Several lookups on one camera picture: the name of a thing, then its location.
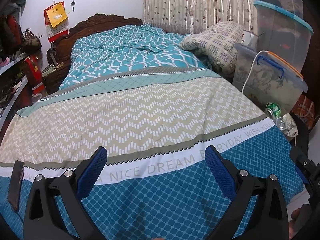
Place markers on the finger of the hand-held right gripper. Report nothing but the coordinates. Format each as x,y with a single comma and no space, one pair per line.
308,172
305,140

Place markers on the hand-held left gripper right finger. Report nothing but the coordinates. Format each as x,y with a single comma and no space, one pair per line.
220,172

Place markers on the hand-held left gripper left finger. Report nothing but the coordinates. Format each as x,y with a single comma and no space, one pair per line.
91,172

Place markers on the green soda can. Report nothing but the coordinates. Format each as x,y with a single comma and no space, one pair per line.
274,110

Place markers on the person's right hand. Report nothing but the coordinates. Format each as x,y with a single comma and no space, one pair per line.
295,215

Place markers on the orange printed bag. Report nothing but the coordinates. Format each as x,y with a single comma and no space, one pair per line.
302,105

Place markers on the teal beige patterned bedspread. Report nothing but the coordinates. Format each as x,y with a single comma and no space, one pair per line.
140,120

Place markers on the black smartphone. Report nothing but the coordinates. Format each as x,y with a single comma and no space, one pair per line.
16,182

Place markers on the dark wooden nightstand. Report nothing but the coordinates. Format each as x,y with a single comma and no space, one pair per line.
55,77

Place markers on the large clear bin teal lid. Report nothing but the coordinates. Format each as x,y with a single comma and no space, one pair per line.
282,35

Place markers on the white power adapter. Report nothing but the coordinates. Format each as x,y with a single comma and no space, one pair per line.
249,40

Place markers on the red gift box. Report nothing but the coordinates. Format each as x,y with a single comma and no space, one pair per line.
33,72

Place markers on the teal white patterned quilt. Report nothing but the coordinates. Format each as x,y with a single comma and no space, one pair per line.
130,52

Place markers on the folded beige patterned blanket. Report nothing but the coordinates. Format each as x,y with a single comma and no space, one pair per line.
215,45

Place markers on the brown handbag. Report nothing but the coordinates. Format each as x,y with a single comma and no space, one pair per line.
31,41

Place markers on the carved wooden headboard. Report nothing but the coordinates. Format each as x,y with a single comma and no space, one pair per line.
100,22

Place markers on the red black bag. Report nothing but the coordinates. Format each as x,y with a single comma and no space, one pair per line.
11,32

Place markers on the beige leaf print curtain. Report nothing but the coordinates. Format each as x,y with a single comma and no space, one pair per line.
190,2

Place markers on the grey wall shelf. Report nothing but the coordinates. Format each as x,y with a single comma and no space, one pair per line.
12,90

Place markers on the red wall calendar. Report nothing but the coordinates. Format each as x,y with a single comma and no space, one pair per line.
56,20

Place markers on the hanging wall ornament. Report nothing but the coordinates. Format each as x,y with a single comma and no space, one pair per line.
72,2

